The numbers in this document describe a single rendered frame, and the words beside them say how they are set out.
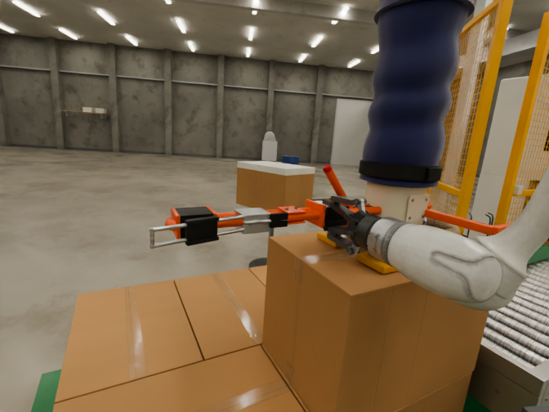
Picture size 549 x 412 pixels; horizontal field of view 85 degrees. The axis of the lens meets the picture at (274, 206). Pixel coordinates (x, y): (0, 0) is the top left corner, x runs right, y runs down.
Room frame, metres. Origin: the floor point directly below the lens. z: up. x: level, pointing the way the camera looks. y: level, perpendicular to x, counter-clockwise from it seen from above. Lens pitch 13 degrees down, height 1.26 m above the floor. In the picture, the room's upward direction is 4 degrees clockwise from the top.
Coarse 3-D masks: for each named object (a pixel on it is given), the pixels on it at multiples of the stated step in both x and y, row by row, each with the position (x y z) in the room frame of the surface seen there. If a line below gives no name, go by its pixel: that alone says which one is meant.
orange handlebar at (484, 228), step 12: (228, 216) 0.66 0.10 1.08; (288, 216) 0.69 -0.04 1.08; (300, 216) 0.71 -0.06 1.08; (312, 216) 0.72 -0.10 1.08; (432, 216) 0.81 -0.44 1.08; (444, 216) 0.78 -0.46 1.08; (456, 216) 0.77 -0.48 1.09; (468, 228) 0.72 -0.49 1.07; (480, 228) 0.70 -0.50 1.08; (492, 228) 0.68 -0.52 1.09; (504, 228) 0.69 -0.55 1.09
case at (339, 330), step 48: (288, 240) 0.90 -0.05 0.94; (288, 288) 0.80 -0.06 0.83; (336, 288) 0.62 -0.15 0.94; (384, 288) 0.63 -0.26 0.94; (288, 336) 0.78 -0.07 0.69; (336, 336) 0.61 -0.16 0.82; (384, 336) 0.64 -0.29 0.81; (432, 336) 0.73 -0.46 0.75; (480, 336) 0.86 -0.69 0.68; (336, 384) 0.59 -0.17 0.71; (384, 384) 0.66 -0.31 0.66; (432, 384) 0.76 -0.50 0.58
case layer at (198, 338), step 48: (144, 288) 1.26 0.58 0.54; (192, 288) 1.29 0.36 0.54; (240, 288) 1.32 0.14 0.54; (96, 336) 0.91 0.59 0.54; (144, 336) 0.93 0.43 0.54; (192, 336) 0.94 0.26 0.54; (240, 336) 0.96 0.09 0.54; (96, 384) 0.71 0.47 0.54; (144, 384) 0.72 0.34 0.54; (192, 384) 0.73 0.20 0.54; (240, 384) 0.74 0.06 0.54; (288, 384) 0.76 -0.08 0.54
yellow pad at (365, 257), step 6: (366, 252) 0.79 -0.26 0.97; (360, 258) 0.76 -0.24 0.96; (366, 258) 0.74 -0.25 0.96; (372, 258) 0.74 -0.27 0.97; (366, 264) 0.74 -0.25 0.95; (372, 264) 0.72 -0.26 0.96; (378, 264) 0.71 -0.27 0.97; (384, 264) 0.71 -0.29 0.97; (378, 270) 0.70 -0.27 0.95; (384, 270) 0.69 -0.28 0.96; (390, 270) 0.70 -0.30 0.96; (396, 270) 0.71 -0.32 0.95
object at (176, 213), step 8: (176, 208) 0.63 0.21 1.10; (184, 208) 0.63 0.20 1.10; (192, 208) 0.64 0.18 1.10; (200, 208) 0.64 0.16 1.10; (208, 208) 0.65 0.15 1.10; (176, 216) 0.57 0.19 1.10; (184, 216) 0.58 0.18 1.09; (192, 216) 0.59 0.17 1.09; (200, 216) 0.59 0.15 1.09; (208, 216) 0.60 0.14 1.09; (176, 232) 0.57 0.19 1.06; (184, 232) 0.58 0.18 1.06
